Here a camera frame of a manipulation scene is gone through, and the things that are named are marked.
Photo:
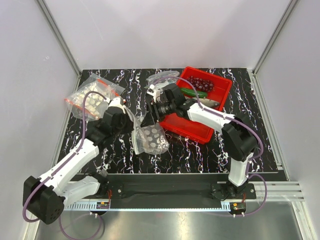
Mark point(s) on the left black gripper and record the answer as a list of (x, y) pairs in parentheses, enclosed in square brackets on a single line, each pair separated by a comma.
[(129, 124)]

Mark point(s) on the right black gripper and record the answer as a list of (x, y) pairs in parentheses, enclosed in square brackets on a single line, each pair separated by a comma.
[(148, 120)]

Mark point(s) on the polka dot zip bag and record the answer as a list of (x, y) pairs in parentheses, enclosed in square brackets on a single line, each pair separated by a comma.
[(150, 139)]

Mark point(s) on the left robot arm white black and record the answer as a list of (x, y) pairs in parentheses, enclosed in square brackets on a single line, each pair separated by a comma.
[(48, 195)]

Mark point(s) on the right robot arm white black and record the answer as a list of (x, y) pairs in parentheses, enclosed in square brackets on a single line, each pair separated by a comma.
[(239, 140)]

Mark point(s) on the red zipper clear bag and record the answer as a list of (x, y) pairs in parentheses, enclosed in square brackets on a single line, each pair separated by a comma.
[(92, 97)]

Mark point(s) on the small clear bag with items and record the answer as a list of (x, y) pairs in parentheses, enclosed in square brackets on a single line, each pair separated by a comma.
[(162, 79)]

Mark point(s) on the red plastic tray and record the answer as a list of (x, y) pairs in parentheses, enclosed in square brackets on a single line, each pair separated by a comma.
[(193, 130)]

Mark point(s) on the green toy cucumber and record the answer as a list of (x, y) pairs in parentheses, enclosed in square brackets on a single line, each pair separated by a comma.
[(193, 93)]

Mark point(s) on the grey toy fish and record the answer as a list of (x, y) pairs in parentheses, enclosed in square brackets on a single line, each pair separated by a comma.
[(209, 103)]

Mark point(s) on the purple toy grapes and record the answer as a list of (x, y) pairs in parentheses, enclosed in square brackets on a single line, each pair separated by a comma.
[(200, 84)]

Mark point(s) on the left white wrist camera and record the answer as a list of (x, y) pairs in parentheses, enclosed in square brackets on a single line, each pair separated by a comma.
[(118, 102)]

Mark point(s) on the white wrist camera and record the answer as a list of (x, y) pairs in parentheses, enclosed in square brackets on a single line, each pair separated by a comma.
[(118, 102), (155, 92)]

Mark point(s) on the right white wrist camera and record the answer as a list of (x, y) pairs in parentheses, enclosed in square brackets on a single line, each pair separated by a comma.
[(155, 92)]

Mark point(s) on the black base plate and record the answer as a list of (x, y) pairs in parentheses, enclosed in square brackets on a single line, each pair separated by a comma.
[(164, 191)]

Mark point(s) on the slotted cable duct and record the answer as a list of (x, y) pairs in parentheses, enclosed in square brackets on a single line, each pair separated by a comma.
[(104, 206)]

